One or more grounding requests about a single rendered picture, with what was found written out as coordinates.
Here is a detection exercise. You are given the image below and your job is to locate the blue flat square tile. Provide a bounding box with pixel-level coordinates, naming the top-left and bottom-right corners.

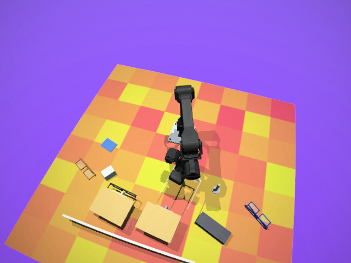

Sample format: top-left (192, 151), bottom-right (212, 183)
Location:
top-left (100, 138), bottom-right (117, 152)

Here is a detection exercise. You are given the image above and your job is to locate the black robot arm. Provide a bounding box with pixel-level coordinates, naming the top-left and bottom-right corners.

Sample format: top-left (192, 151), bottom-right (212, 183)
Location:
top-left (165, 85), bottom-right (203, 180)

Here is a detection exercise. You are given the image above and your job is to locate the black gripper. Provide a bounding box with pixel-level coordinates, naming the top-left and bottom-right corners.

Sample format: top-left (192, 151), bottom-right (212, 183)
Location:
top-left (168, 156), bottom-right (185, 185)

